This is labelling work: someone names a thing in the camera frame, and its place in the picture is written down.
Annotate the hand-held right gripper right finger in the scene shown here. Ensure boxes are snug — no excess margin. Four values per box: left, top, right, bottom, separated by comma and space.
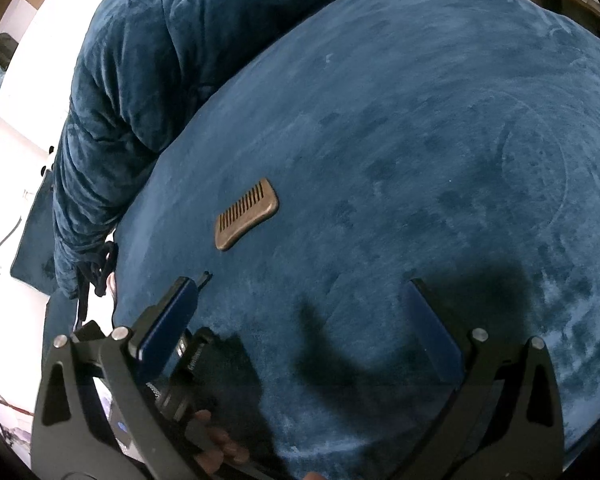
409, 277, 566, 480

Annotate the black pouch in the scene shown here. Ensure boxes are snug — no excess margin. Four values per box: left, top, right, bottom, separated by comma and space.
0, 32, 18, 71

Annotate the person's left hand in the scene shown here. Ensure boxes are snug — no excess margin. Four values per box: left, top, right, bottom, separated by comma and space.
187, 409, 253, 476

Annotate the brown wooden comb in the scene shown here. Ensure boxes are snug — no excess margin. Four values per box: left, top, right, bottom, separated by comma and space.
214, 177, 280, 252

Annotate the blue velvet cover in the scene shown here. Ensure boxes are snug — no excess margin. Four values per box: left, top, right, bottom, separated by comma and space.
42, 0, 600, 480

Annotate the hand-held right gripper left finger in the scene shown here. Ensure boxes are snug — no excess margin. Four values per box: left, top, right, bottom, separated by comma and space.
31, 276, 203, 480

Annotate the blue quilted blanket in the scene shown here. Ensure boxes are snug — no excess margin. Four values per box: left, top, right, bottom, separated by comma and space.
52, 0, 416, 301

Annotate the dark blue mat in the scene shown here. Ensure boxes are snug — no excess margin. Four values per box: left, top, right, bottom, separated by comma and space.
10, 170, 61, 293

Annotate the black garment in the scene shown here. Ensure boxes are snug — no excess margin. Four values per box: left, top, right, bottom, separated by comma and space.
75, 240, 120, 331

